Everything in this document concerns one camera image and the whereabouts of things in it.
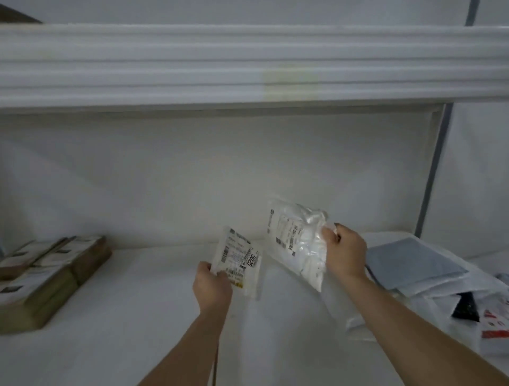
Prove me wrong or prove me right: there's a brown parcel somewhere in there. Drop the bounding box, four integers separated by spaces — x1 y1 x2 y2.
33 235 113 286
0 238 69 280

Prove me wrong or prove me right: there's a white metal shelving rack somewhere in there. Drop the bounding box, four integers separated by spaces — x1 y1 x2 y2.
0 0 509 386

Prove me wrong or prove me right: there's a blue-grey mailer bag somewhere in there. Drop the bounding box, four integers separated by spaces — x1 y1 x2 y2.
365 237 470 292

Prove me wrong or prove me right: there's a black mailer bag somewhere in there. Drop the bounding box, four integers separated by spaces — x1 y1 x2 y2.
451 292 509 341

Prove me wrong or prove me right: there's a pile of plastic mailer bags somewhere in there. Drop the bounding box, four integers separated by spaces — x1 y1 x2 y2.
321 230 509 359

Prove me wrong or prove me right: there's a small green-taped box white label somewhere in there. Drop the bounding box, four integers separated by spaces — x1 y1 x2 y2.
0 264 79 336

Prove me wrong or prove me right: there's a person's right forearm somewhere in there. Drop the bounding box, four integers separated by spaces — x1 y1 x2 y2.
341 274 509 386

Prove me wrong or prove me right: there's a person's left forearm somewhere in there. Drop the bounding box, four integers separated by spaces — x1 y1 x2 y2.
137 306 230 386

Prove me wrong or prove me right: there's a person's left hand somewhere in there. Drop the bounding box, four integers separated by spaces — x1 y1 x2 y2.
192 261 233 315

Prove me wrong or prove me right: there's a person's right hand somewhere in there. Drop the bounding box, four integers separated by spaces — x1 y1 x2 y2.
321 223 368 283

